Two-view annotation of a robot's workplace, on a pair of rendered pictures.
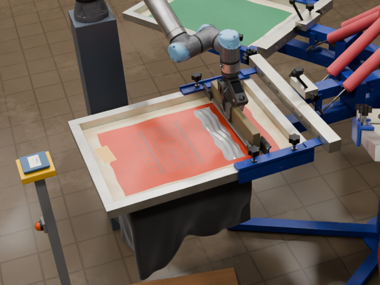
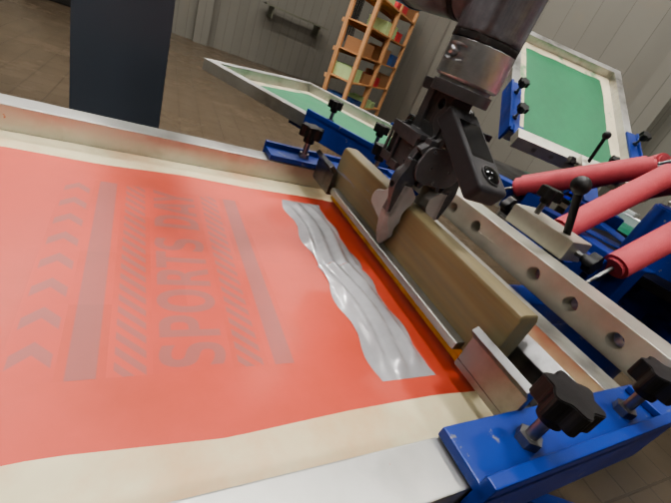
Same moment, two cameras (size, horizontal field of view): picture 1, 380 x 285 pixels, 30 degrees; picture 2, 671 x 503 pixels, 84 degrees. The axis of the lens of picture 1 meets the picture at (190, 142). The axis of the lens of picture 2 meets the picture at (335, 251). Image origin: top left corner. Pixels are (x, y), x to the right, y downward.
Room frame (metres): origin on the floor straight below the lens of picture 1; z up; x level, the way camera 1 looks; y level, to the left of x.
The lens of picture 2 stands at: (1.81, 0.03, 1.21)
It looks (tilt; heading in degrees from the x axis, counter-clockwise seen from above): 28 degrees down; 343
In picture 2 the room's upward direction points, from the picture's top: 23 degrees clockwise
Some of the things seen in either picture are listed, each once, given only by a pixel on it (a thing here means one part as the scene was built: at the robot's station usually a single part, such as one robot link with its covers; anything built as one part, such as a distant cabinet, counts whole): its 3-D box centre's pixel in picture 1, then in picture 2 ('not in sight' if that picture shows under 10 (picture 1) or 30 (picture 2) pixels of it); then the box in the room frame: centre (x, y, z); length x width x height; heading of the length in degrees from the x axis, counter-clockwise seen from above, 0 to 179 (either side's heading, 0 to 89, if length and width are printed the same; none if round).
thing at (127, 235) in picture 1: (120, 206); not in sight; (2.09, 0.29, 0.74); 0.45 x 0.03 x 0.43; 18
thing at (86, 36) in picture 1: (110, 125); (112, 202); (2.84, 0.38, 0.60); 0.18 x 0.18 x 1.20; 15
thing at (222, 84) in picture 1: (230, 82); (434, 135); (2.27, -0.17, 1.15); 0.09 x 0.08 x 0.12; 18
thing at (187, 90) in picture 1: (215, 86); (335, 177); (2.52, -0.13, 0.97); 0.30 x 0.05 x 0.07; 108
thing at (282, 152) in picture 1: (274, 161); (560, 441); (1.99, -0.30, 0.97); 0.30 x 0.05 x 0.07; 108
